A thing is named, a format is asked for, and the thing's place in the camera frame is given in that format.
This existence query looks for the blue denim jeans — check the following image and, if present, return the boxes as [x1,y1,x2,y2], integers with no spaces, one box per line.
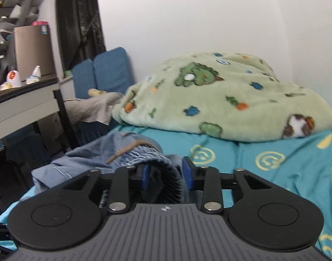
[32,132,189,204]

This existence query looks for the pink lidded container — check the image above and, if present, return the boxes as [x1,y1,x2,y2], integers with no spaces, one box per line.
[32,21,49,35]

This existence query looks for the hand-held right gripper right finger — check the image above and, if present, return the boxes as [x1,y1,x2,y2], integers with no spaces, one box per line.
[182,156,273,214]

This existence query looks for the white round bottle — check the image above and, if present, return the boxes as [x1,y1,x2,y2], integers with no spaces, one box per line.
[6,70,22,88]

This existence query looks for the white tissue packet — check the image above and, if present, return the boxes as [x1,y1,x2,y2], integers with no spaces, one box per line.
[25,65,42,85]

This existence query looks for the dark window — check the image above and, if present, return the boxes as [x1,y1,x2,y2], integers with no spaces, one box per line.
[55,0,107,73]

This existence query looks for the blue and grey blanket pile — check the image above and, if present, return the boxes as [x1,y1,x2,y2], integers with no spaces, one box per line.
[63,92,125,125]

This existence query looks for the green printed fleece blanket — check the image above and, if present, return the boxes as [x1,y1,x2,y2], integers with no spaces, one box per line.
[112,52,332,142]

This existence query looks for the cardboard box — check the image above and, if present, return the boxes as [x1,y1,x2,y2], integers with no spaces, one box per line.
[14,25,56,82]

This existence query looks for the blue quilted cushion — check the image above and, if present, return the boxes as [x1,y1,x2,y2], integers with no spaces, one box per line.
[93,47,135,94]
[72,59,98,99]

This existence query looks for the white cabinet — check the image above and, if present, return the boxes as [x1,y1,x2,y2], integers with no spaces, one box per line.
[0,77,60,144]

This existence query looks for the dark blue pleated chair cover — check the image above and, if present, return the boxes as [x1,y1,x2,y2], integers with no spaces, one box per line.
[74,120,120,146]

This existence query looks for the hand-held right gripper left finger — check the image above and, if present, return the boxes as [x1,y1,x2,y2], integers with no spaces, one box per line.
[62,164,151,213]

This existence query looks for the teal printed bed sheet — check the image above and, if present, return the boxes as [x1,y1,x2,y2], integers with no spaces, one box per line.
[0,111,332,261]

